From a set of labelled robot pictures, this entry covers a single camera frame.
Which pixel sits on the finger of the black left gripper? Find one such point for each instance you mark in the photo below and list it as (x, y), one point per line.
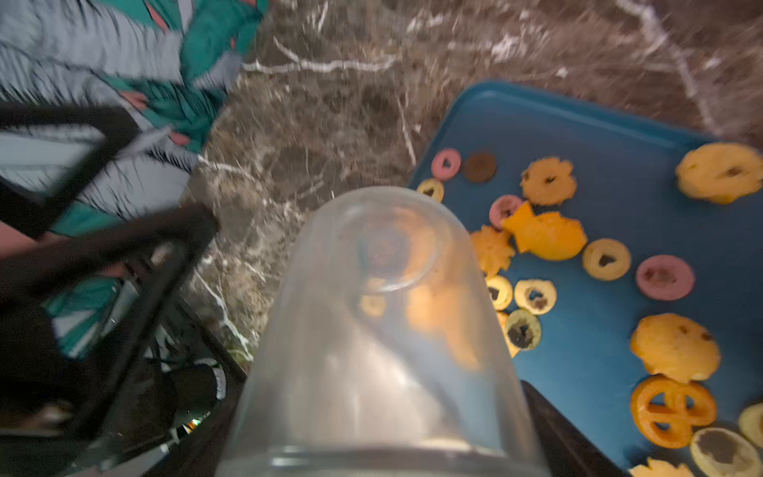
(32, 214)

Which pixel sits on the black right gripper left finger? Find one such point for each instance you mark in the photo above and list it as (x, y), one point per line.
(200, 453)

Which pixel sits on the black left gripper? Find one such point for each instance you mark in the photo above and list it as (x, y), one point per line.
(148, 376)

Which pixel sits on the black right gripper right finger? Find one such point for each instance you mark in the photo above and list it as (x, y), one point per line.
(567, 450)

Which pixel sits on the jar with beige lid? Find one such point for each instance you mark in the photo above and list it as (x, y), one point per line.
(383, 355)

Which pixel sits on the orange pretzel cookie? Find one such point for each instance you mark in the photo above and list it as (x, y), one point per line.
(667, 412)

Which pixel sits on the orange flower cookie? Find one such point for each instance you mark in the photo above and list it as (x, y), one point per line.
(549, 181)

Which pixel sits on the yellow round cookie far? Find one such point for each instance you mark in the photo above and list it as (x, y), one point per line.
(720, 172)

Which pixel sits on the pink ring cookie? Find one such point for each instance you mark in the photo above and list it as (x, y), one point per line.
(665, 278)

